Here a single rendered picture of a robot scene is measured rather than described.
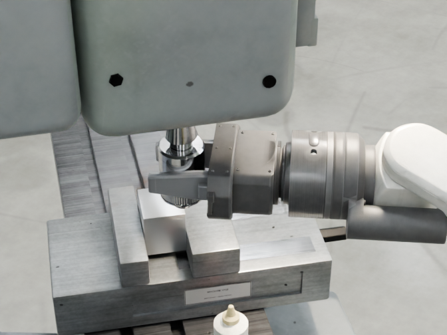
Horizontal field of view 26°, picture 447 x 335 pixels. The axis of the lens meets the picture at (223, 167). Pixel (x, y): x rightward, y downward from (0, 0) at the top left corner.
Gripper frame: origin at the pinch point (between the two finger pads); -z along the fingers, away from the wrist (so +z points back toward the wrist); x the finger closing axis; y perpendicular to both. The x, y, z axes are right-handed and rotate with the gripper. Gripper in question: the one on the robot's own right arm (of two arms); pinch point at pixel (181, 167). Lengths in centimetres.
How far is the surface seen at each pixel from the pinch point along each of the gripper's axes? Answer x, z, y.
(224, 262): -9.1, 3.4, 20.9
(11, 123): 16.4, -11.1, -15.9
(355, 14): -265, 32, 120
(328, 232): -20.3, 16.2, 24.8
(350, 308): -103, 27, 120
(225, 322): 0.9, 4.4, 21.0
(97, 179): -38, -19, 31
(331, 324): -16.4, 17.5, 38.1
